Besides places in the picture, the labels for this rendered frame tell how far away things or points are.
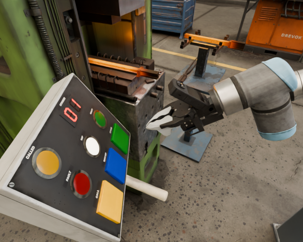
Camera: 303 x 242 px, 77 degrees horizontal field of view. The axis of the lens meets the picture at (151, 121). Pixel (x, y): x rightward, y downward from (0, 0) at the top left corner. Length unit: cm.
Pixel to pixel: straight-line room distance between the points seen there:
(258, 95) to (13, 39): 65
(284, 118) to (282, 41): 375
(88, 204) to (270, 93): 46
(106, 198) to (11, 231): 137
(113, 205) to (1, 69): 63
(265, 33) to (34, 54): 396
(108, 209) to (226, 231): 122
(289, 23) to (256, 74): 373
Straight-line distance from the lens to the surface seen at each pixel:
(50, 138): 42
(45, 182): 38
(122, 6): 80
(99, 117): 55
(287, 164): 215
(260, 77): 50
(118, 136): 59
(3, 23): 68
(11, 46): 71
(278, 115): 56
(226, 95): 49
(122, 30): 123
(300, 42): 430
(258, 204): 179
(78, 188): 42
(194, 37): 143
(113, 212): 49
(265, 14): 420
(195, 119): 51
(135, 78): 96
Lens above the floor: 145
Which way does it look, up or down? 42 degrees down
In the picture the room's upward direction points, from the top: straight up
